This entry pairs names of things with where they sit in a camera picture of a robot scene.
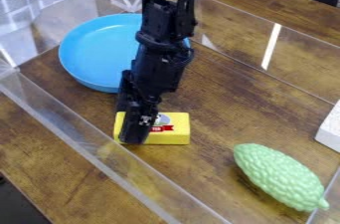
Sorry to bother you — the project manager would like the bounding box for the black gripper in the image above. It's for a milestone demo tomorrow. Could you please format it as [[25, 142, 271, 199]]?
[[117, 33, 193, 144]]

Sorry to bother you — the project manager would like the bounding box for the yellow butter block toy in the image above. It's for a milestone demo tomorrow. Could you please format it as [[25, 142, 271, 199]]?
[[113, 112, 191, 145]]

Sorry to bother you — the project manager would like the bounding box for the blue round tray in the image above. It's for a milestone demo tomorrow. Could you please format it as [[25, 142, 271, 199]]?
[[59, 14, 188, 93]]

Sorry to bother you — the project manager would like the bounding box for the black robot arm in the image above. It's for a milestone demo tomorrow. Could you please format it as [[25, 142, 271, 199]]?
[[117, 0, 196, 144]]

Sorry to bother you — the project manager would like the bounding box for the white foam block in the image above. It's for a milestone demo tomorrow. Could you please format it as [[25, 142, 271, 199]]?
[[315, 100, 340, 153]]

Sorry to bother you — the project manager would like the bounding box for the green bitter gourd toy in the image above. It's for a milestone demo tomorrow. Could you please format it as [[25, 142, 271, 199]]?
[[233, 143, 329, 212]]

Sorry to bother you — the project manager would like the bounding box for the clear acrylic enclosure wall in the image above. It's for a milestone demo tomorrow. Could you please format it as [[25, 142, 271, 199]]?
[[0, 0, 340, 224]]

